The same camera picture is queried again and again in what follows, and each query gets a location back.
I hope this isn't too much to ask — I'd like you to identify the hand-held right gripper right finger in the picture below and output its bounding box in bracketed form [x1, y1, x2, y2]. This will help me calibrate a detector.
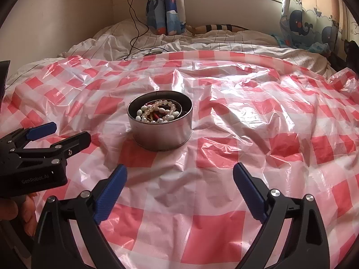
[233, 163, 331, 269]

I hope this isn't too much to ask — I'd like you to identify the white bead bracelet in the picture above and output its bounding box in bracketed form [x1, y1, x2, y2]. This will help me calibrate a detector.
[135, 99, 180, 124]

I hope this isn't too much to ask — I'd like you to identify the red checked plastic sheet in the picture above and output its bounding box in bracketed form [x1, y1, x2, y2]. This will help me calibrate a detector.
[0, 50, 359, 269]

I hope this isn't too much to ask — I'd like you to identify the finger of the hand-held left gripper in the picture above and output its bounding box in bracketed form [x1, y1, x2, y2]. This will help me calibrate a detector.
[0, 121, 58, 152]
[11, 131, 92, 166]

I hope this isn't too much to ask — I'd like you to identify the dark flat object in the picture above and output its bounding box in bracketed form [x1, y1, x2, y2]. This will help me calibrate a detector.
[0, 60, 11, 104]

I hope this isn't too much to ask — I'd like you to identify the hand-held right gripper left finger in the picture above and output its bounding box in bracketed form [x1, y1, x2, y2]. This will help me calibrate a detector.
[30, 164, 127, 269]

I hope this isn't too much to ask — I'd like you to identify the round metal tin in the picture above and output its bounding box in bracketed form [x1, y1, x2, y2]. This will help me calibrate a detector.
[127, 90, 193, 152]

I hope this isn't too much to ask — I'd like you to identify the black charging cable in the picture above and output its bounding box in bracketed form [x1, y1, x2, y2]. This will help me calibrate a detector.
[123, 0, 166, 61]

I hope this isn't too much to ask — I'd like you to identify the white lined quilt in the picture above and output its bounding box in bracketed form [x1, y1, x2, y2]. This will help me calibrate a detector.
[6, 19, 337, 85]

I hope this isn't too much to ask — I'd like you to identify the blue cloth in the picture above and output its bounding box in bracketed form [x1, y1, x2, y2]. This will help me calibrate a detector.
[272, 34, 289, 47]

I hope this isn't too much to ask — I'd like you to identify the person's left hand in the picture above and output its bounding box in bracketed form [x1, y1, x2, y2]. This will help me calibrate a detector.
[0, 192, 39, 237]

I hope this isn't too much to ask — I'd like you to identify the striped plush toy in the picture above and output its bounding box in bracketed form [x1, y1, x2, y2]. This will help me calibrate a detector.
[186, 24, 250, 37]

